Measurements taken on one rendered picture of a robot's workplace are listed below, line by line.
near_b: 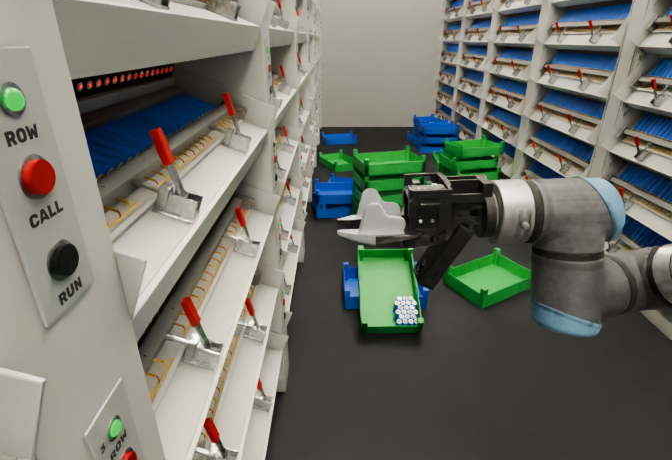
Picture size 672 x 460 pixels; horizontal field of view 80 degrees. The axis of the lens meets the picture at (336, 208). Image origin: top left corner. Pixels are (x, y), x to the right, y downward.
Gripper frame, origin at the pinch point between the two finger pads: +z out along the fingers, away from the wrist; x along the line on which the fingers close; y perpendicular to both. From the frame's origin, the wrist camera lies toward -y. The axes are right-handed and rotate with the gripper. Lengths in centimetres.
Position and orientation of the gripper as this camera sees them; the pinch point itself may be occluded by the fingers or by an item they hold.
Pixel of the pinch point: (346, 231)
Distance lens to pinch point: 57.8
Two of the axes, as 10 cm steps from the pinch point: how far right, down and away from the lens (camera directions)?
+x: 0.0, 4.0, -9.2
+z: -10.0, 0.4, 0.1
